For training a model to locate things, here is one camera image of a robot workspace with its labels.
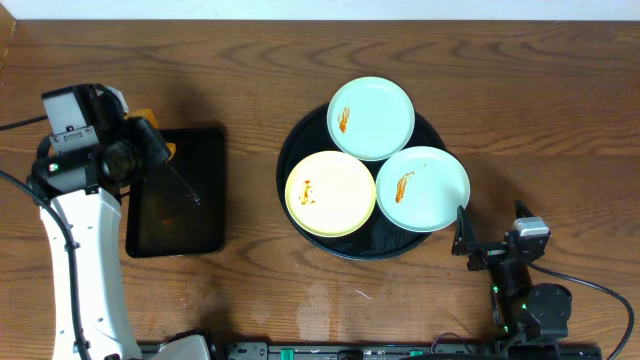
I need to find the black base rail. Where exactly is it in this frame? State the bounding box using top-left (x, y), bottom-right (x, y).
top-left (207, 342), bottom-right (603, 360)

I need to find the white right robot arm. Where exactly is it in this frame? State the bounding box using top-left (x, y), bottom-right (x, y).
top-left (451, 201), bottom-right (572, 357)

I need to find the round black tray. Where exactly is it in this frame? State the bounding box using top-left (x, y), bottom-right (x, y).
top-left (276, 104), bottom-right (430, 260)

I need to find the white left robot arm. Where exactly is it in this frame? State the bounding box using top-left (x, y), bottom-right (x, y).
top-left (27, 84), bottom-right (175, 359)

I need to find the yellow plate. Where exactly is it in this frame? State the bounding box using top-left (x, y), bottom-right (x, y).
top-left (284, 151), bottom-right (376, 238)

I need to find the rectangular black tray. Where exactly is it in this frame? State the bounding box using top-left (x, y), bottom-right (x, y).
top-left (125, 128), bottom-right (227, 258)

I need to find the orange green sponge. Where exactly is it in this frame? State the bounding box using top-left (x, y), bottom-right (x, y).
top-left (126, 108), bottom-right (176, 161)

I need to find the pale green plate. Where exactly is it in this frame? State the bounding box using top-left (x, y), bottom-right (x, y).
top-left (376, 146), bottom-right (471, 233)
top-left (327, 76), bottom-right (416, 161)

